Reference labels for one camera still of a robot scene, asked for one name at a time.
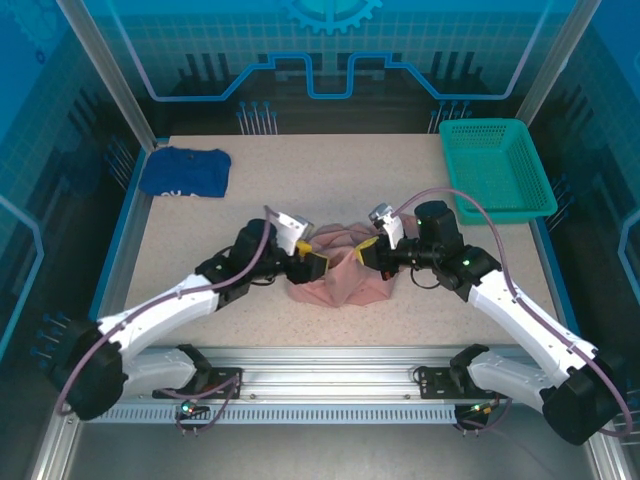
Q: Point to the pink t-shirt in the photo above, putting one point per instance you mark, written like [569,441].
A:
[345,285]

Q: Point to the aluminium frame post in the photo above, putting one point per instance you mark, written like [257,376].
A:
[111,75]
[560,50]

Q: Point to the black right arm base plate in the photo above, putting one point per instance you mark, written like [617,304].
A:
[435,387]

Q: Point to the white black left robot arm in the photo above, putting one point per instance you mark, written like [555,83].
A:
[150,310]

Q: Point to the aluminium side profile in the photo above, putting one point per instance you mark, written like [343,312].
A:
[52,450]
[607,462]

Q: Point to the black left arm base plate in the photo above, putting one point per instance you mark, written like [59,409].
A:
[220,393]

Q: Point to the aluminium rail beam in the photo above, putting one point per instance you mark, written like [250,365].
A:
[325,380]

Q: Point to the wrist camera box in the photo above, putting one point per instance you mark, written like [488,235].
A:
[387,220]
[292,227]

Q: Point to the teal plastic mesh basket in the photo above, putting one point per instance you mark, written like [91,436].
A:
[495,165]

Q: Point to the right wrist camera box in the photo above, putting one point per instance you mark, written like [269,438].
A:
[387,220]

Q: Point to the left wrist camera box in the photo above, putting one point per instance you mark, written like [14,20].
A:
[292,227]

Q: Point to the blue folded t-shirt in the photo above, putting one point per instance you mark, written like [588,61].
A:
[180,170]

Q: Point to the grey metal shelf plate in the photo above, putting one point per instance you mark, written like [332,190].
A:
[325,455]

